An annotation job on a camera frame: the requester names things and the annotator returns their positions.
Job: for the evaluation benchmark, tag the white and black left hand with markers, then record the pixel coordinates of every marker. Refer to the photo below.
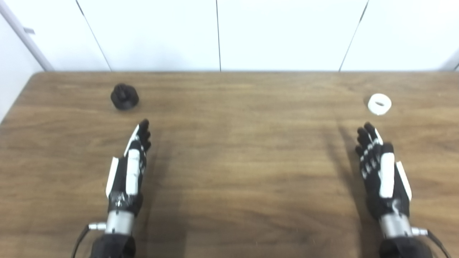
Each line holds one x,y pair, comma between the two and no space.
132,172

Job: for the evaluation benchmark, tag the white and black right hand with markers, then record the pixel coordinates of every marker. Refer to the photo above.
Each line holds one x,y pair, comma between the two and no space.
386,175

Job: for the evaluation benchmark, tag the round black part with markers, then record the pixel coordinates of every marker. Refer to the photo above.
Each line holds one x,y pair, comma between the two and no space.
124,97

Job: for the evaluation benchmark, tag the grey wall pole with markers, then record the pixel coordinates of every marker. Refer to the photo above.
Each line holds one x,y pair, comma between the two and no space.
27,39

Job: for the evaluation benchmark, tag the small grey pole bracket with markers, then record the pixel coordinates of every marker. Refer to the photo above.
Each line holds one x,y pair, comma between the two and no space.
29,31

